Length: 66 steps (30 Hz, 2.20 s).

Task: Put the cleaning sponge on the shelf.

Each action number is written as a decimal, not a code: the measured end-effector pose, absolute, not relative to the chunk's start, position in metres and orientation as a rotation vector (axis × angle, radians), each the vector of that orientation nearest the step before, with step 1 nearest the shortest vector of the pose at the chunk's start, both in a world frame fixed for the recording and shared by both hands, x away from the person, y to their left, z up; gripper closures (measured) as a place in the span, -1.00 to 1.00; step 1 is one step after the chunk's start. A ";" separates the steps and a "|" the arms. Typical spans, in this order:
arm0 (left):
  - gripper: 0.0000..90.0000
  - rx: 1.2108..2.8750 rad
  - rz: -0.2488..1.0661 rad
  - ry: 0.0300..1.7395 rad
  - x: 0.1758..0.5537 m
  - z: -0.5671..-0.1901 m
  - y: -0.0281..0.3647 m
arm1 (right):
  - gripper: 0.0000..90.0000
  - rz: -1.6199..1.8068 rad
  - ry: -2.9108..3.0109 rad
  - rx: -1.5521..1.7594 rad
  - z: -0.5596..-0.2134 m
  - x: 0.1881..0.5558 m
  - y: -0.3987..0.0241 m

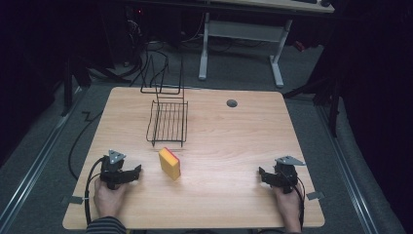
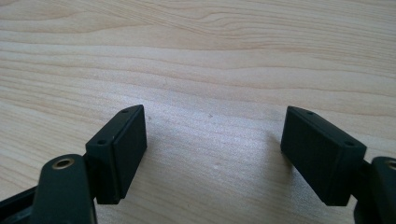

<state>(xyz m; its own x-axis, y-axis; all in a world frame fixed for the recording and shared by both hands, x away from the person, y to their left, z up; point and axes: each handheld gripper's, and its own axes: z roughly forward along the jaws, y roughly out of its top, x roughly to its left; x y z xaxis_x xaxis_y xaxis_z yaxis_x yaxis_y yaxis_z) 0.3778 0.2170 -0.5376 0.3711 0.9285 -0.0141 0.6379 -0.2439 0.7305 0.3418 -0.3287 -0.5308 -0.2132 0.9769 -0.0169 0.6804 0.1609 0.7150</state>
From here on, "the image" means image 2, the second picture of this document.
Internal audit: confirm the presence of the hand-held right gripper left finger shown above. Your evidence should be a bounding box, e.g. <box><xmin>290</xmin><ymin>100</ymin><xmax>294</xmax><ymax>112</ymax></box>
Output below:
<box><xmin>84</xmin><ymin>104</ymin><xmax>149</xmax><ymax>205</ymax></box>

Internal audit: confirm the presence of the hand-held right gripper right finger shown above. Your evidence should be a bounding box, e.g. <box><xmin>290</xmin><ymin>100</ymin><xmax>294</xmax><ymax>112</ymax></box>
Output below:
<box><xmin>279</xmin><ymin>105</ymin><xmax>368</xmax><ymax>207</ymax></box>

